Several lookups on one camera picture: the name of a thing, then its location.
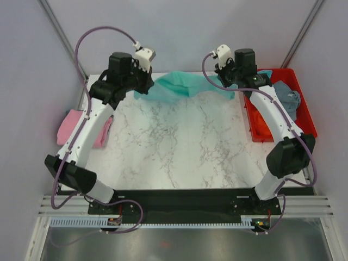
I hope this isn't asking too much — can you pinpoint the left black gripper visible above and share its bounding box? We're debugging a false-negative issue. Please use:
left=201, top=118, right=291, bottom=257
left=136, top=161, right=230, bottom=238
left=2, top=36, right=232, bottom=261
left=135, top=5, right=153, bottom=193
left=123, top=63, right=154, bottom=96

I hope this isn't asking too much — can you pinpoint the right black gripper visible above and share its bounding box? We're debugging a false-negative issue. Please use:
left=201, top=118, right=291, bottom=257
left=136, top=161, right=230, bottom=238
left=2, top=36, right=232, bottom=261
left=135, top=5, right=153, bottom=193
left=214, top=57, right=241, bottom=89

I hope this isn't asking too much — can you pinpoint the teal t shirt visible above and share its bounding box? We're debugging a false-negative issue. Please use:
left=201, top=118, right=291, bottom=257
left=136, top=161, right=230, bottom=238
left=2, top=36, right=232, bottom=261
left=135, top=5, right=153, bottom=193
left=134, top=71, right=235, bottom=104

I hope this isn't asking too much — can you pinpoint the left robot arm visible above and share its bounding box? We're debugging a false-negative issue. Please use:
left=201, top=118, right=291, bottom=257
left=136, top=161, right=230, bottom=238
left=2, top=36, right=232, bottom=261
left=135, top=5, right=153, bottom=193
left=45, top=48, right=156, bottom=214

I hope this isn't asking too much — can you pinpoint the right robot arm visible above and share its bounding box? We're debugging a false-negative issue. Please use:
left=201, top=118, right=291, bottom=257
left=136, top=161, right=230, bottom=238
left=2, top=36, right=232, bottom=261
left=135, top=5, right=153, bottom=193
left=213, top=45, right=315, bottom=214

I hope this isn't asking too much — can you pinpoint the light blue t shirt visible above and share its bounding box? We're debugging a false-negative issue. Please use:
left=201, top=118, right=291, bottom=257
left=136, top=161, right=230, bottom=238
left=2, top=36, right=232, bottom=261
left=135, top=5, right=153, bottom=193
left=257, top=70, right=272, bottom=79

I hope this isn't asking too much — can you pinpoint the grey t shirt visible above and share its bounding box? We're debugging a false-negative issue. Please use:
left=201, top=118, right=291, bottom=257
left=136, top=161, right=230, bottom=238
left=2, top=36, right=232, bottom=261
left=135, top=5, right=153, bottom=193
left=274, top=80, right=301, bottom=121

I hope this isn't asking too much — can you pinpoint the orange t shirt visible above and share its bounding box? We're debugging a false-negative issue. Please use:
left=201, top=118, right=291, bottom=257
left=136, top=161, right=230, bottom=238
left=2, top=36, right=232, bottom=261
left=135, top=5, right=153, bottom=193
left=253, top=111, right=272, bottom=136

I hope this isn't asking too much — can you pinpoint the pink folded t shirt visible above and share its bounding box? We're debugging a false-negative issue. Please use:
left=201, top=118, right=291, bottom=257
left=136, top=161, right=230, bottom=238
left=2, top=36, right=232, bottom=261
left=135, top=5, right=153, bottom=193
left=57, top=109, right=113, bottom=148

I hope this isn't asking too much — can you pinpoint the red plastic bin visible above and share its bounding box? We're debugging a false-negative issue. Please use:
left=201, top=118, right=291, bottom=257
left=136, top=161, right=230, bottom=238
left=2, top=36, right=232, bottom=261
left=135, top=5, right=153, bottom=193
left=244, top=69, right=318, bottom=143

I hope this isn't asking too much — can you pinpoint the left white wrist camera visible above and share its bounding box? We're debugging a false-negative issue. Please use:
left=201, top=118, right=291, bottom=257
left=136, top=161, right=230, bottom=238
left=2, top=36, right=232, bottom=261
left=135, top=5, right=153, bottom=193
left=133, top=41, right=156, bottom=73

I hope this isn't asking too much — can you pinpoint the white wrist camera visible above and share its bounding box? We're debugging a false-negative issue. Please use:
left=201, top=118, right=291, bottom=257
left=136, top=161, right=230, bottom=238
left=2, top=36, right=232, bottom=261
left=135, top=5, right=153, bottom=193
left=133, top=41, right=156, bottom=73
left=211, top=44, right=232, bottom=70

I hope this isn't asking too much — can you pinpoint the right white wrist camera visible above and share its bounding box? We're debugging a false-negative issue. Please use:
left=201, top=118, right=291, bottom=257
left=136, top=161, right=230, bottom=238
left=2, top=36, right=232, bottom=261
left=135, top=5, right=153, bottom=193
left=211, top=44, right=232, bottom=70

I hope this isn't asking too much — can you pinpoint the right corner metal post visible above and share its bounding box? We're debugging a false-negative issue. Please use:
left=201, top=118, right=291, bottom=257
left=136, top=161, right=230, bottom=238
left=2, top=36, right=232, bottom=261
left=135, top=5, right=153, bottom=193
left=280, top=0, right=326, bottom=69

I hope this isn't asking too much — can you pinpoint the corner metal post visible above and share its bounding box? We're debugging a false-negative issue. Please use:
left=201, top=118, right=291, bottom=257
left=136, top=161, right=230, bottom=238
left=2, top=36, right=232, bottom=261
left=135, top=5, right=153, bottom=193
left=280, top=0, right=326, bottom=69
left=38, top=0, right=88, bottom=81

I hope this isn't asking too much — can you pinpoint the left corner metal post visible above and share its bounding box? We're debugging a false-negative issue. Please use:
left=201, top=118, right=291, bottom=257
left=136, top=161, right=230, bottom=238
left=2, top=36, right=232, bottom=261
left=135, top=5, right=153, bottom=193
left=38, top=0, right=88, bottom=81

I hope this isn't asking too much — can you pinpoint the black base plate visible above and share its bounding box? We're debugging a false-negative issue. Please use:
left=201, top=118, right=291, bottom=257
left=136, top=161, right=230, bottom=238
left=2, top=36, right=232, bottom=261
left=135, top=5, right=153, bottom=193
left=88, top=188, right=281, bottom=223

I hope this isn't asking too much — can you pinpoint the right white cable duct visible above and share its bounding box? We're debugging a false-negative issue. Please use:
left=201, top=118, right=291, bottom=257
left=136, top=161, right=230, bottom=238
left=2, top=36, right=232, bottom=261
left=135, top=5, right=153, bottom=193
left=241, top=216, right=271, bottom=230

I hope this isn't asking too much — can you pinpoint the white cable duct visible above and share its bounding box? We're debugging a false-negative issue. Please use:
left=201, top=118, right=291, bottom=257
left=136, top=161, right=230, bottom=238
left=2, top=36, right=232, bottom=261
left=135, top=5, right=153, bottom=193
left=50, top=217, right=122, bottom=228
left=241, top=216, right=271, bottom=230

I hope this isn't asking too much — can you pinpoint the aluminium rail frame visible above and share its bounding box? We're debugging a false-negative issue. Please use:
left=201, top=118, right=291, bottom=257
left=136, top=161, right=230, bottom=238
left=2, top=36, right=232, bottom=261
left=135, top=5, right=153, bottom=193
left=38, top=194, right=335, bottom=217

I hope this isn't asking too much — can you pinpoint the left white cable duct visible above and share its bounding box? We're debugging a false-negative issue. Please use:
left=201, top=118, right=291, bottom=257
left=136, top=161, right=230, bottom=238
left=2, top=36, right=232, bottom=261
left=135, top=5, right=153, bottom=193
left=50, top=217, right=122, bottom=228

